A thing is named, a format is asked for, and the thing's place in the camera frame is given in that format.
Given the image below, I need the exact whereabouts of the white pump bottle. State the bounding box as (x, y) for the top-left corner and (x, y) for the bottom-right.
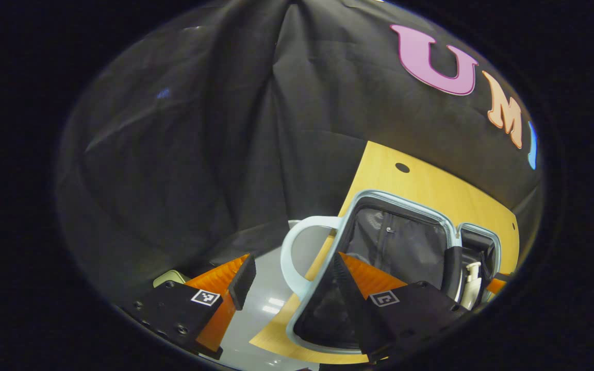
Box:
(461, 261), (483, 310)

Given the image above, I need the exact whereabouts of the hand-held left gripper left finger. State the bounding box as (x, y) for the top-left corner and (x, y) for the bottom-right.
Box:
(121, 253), (258, 361)

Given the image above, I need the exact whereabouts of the pale green object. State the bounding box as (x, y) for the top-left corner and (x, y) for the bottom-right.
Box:
(153, 269), (192, 288)

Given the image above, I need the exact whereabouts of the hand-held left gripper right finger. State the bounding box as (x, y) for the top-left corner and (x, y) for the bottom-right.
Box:
(322, 251), (470, 364)

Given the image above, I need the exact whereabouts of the black backdrop cloth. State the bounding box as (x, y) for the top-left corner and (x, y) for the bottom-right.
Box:
(55, 0), (542, 305)

